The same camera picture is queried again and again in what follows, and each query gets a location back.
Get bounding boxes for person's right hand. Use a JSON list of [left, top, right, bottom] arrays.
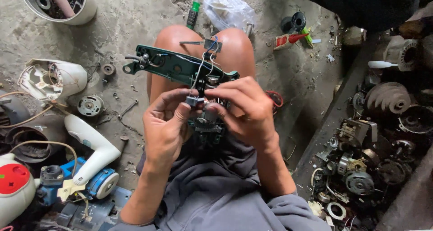
[[204, 76, 281, 152]]

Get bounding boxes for person's left hand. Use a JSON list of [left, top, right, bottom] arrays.
[[142, 88, 205, 173]]

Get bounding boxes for small electric motor with gears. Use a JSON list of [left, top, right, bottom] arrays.
[[188, 76, 228, 146]]

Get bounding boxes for small grey electrical component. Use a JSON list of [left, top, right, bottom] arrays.
[[185, 96, 205, 107]]

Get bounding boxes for green mixer housing half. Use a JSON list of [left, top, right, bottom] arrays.
[[122, 44, 241, 147]]

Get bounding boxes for small metal wrench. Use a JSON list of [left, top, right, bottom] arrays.
[[117, 99, 139, 120]]

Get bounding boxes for person's legs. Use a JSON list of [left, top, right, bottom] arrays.
[[146, 24, 257, 118]]

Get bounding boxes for round silver motor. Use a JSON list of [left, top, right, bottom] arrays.
[[77, 94, 105, 117]]

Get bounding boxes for blue motor appliance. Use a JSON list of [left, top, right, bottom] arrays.
[[37, 157, 120, 206]]

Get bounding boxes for small round metal pulley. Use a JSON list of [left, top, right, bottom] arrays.
[[100, 63, 117, 77]]

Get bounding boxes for person's grey hoodie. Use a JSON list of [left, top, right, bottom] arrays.
[[108, 130, 334, 231]]

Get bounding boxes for red and white glue tube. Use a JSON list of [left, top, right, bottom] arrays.
[[273, 33, 309, 51]]

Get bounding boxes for green marker pen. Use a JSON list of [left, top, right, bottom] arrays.
[[301, 27, 314, 48]]

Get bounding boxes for grey appliance base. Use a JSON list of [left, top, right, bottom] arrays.
[[56, 186, 133, 231]]

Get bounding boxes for white appliance housing shell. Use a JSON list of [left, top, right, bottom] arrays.
[[18, 58, 89, 102]]

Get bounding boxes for clear plastic bag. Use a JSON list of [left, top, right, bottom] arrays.
[[203, 0, 258, 33]]

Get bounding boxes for dark round metal pot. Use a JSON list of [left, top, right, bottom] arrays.
[[5, 115, 69, 164]]

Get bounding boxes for heap of scrap motor parts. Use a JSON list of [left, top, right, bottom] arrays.
[[307, 20, 433, 231]]

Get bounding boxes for white bucket of scrap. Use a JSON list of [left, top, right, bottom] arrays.
[[19, 0, 98, 26]]

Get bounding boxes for grey motor casing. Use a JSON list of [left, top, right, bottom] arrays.
[[0, 90, 32, 127]]

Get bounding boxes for white appliance with red knob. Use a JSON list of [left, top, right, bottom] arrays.
[[0, 153, 41, 229]]

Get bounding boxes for red wire loop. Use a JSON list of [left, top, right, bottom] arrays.
[[265, 90, 284, 115]]

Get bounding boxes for white mixer handle housing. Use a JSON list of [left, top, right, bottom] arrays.
[[64, 114, 122, 186]]

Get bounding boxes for metal strip with dark bracket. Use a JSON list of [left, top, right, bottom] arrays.
[[179, 38, 224, 54]]

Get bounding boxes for black wire spool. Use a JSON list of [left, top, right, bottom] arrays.
[[280, 11, 307, 34]]

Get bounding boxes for beige power cable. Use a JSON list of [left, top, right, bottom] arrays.
[[0, 91, 79, 177]]

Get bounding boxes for green handled screwdriver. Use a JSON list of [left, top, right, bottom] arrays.
[[186, 0, 201, 31]]

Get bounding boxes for white handled tool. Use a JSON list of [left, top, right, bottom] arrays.
[[368, 60, 400, 69]]

